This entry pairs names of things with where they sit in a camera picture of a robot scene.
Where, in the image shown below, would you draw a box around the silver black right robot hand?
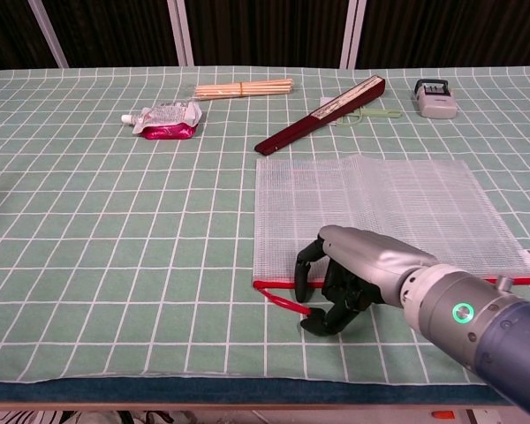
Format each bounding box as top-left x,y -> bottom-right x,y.
294,224 -> 438,337

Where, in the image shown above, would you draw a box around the white mesh zipper pouch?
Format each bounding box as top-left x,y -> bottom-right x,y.
251,154 -> 530,330

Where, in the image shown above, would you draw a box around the dark red folded fan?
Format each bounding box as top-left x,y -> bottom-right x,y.
254,74 -> 387,155

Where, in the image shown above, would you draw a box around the grey stamp device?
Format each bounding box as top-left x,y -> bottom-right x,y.
413,78 -> 459,120

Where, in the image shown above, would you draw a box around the pale green plastic clip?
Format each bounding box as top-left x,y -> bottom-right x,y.
337,108 -> 402,129

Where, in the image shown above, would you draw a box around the bundle of wooden sticks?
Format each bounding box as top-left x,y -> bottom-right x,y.
193,78 -> 295,102

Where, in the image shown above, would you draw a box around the dark teal under cloth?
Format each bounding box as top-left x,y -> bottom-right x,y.
0,375 -> 516,406

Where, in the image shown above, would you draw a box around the silver red spout pouch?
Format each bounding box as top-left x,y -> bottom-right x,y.
120,101 -> 203,141

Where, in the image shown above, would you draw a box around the green white grid tablecloth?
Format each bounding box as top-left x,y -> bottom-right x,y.
0,65 -> 530,386

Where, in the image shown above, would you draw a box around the white aluminium frame post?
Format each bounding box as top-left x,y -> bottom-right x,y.
166,0 -> 195,68
338,0 -> 368,70
27,0 -> 70,69

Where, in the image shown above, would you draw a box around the black floor cables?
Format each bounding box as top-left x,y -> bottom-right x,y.
0,409 -> 196,424

